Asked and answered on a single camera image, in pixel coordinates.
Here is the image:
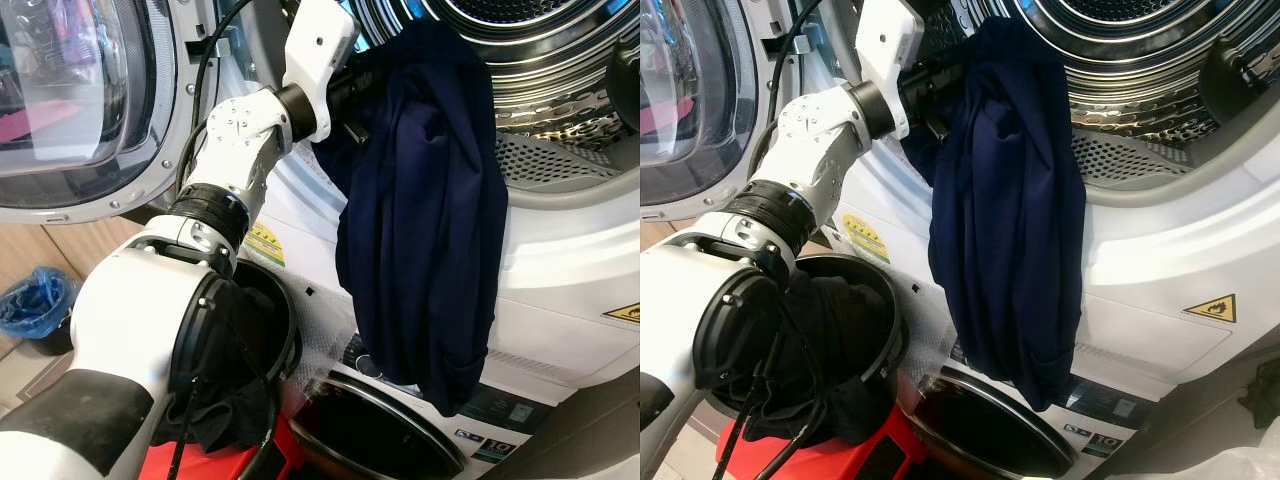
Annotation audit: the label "navy blue garment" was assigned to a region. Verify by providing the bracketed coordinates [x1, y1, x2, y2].
[312, 20, 511, 419]
[900, 15, 1088, 413]

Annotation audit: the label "black clothes pile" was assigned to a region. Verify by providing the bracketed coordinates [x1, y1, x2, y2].
[745, 275, 896, 446]
[185, 285, 291, 451]

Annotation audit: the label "round dryer door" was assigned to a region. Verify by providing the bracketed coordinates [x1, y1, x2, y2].
[0, 0, 186, 226]
[640, 0, 766, 211]

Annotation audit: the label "steel dryer drum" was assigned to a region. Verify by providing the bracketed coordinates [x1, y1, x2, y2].
[345, 0, 641, 151]
[915, 0, 1280, 151]

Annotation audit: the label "perforated lint filter cover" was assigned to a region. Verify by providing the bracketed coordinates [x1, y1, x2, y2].
[1070, 125, 1201, 186]
[495, 130, 626, 191]

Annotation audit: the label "yellow round sticker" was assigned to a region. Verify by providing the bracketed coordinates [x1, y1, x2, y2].
[243, 222, 286, 266]
[843, 213, 891, 263]

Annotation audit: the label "white tumble dryer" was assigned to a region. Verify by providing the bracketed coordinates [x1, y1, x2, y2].
[165, 0, 641, 401]
[745, 0, 1280, 401]

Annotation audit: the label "black round laundry basket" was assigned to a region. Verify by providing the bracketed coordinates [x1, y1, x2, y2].
[170, 258, 303, 480]
[700, 255, 911, 451]

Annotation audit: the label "white front-load washer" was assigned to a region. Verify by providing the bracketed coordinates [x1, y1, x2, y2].
[285, 290, 561, 480]
[895, 300, 1161, 480]

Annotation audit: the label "washer door dark glass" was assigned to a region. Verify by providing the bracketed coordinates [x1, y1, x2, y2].
[288, 372, 471, 480]
[900, 375, 1076, 480]

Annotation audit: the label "red plastic stool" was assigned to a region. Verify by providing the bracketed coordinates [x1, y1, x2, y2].
[140, 415, 306, 480]
[715, 405, 931, 480]

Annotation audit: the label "blue plastic bag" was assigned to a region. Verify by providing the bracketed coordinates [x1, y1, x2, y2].
[0, 267, 79, 341]

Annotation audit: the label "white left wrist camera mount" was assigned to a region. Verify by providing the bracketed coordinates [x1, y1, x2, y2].
[283, 0, 358, 143]
[855, 0, 926, 139]

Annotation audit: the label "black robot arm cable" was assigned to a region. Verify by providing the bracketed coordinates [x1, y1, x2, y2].
[715, 355, 766, 480]
[178, 0, 253, 196]
[748, 0, 833, 186]
[760, 300, 833, 480]
[165, 375, 199, 480]
[235, 320, 283, 480]

